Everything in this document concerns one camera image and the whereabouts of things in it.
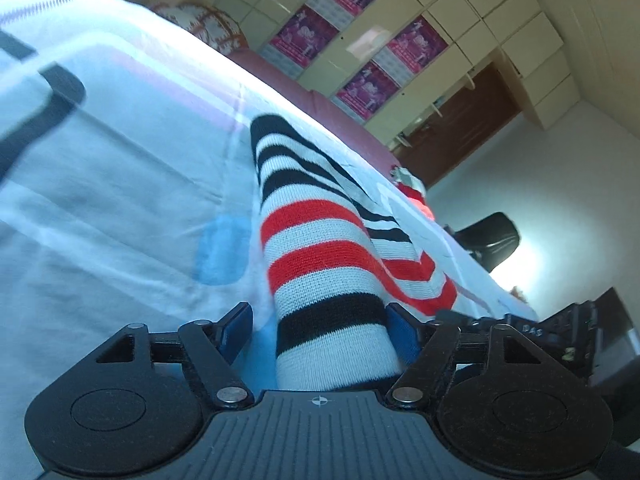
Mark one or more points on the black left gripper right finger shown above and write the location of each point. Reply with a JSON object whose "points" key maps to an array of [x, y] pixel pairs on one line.
{"points": [[499, 403]]}

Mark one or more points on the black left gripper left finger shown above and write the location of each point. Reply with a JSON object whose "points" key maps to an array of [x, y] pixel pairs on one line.
{"points": [[138, 405]]}

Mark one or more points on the striped sock black toe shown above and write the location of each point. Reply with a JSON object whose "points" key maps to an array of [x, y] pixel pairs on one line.
{"points": [[324, 342]]}

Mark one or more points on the red and white clothes pile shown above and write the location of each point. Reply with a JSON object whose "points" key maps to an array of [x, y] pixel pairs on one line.
{"points": [[412, 188]]}

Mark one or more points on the black office chair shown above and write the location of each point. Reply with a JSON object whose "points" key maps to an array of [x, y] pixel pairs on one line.
{"points": [[489, 241]]}

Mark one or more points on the light blue patterned bedsheet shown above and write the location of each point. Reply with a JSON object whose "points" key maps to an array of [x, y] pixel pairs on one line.
{"points": [[129, 194]]}

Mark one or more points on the brown wooden door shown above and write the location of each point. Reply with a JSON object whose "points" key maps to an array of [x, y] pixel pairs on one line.
{"points": [[463, 124]]}

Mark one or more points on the pink bedspread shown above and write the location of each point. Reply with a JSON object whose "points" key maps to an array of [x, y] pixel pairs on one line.
{"points": [[322, 110]]}

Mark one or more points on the purple poster lower right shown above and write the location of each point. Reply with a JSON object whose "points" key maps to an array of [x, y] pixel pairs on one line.
{"points": [[365, 93]]}

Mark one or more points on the purple poster upper right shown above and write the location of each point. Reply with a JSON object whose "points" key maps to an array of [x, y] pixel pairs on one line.
{"points": [[410, 51]]}

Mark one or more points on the cream wardrobe with cabinets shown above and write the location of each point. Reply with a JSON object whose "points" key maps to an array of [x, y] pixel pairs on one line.
{"points": [[514, 35]]}

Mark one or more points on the patterned white pillow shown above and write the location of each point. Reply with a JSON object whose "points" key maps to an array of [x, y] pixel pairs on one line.
{"points": [[214, 27]]}

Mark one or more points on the purple poster lower left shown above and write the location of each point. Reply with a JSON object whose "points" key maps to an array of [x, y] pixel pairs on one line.
{"points": [[295, 46]]}

